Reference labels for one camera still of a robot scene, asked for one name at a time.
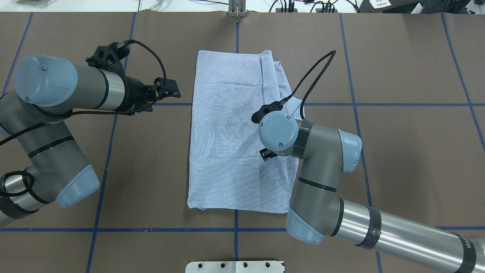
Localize aluminium frame post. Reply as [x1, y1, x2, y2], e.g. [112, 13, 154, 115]
[228, 0, 247, 18]

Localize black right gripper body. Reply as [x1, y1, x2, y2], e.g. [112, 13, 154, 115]
[251, 102, 283, 124]

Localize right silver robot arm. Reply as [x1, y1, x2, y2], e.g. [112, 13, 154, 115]
[251, 101, 485, 273]

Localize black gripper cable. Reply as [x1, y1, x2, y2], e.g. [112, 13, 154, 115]
[0, 39, 167, 198]

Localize light blue striped shirt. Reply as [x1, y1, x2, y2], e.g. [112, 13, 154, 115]
[187, 50, 299, 213]

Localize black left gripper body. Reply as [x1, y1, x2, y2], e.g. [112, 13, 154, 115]
[86, 42, 151, 114]

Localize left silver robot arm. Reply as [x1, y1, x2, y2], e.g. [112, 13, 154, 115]
[0, 39, 181, 226]

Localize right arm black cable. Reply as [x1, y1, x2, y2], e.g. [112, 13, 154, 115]
[278, 49, 337, 120]

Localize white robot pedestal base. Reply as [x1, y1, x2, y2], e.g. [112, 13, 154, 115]
[185, 260, 285, 273]

